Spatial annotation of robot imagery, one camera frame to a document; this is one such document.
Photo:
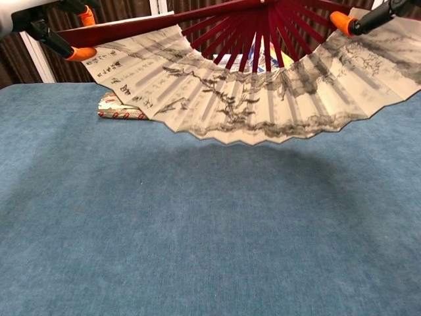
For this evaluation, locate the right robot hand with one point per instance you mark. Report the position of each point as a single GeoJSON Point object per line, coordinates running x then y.
{"type": "Point", "coordinates": [375, 16]}

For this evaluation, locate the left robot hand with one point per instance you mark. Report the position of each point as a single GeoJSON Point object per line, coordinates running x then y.
{"type": "Point", "coordinates": [26, 14]}

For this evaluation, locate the red ribbed paper folding fan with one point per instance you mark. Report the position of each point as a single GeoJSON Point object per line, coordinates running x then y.
{"type": "Point", "coordinates": [250, 98]}

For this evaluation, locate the dark brown pleated curtain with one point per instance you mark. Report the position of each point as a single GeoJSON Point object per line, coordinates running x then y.
{"type": "Point", "coordinates": [128, 11]}

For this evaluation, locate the blue yellow carton box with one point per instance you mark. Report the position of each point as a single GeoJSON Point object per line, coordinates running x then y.
{"type": "Point", "coordinates": [276, 54]}

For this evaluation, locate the gold foil wrapped package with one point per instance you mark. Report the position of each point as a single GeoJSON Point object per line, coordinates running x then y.
{"type": "Point", "coordinates": [115, 113]}

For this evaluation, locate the blue tablecloth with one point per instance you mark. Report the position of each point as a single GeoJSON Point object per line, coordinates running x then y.
{"type": "Point", "coordinates": [197, 230]}

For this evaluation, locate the white frame post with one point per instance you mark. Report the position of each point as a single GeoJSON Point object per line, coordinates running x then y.
{"type": "Point", "coordinates": [161, 6]}
{"type": "Point", "coordinates": [41, 62]}
{"type": "Point", "coordinates": [378, 3]}

